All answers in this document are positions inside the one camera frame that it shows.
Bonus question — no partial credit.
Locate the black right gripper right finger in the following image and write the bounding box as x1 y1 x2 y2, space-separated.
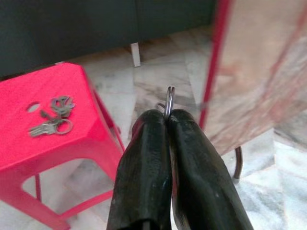
168 109 255 230

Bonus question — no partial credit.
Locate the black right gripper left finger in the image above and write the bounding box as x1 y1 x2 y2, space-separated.
106 109 173 230

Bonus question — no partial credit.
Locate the silver key ring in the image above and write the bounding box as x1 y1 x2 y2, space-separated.
157 86 176 119

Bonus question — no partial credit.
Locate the dark curved metal leg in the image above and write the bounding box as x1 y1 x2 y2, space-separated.
232 146 243 180

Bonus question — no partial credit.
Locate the red plastic stool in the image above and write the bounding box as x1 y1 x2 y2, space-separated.
0 62 125 230

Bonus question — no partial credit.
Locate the red framed panel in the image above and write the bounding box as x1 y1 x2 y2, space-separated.
199 0 307 156

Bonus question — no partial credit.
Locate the dark cabinet with white leg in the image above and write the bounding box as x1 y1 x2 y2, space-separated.
0 0 216 80

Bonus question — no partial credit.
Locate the silver key bunch with ring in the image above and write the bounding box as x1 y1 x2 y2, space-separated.
28 110 73 138

